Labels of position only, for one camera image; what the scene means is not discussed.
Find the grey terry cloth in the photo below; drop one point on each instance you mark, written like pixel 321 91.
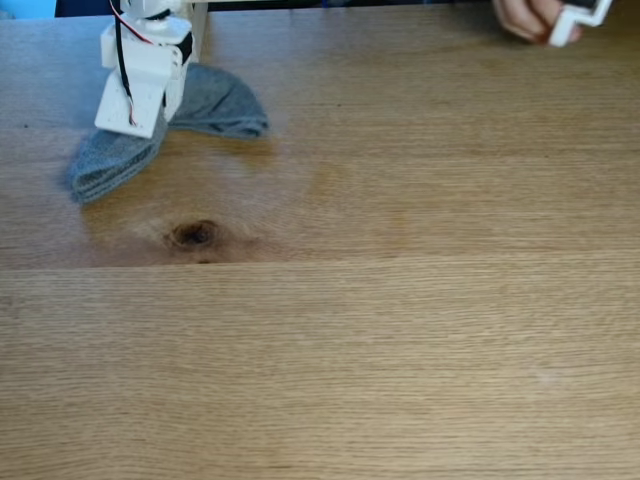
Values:
pixel 220 105

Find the person's hand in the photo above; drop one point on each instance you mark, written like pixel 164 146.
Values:
pixel 520 17

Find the dark object behind table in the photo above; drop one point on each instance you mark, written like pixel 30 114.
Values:
pixel 85 6

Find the light blue object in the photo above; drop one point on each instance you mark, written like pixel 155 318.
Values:
pixel 27 7

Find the pale wooden frame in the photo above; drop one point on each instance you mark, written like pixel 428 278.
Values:
pixel 200 35

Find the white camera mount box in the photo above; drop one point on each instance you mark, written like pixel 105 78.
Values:
pixel 117 107

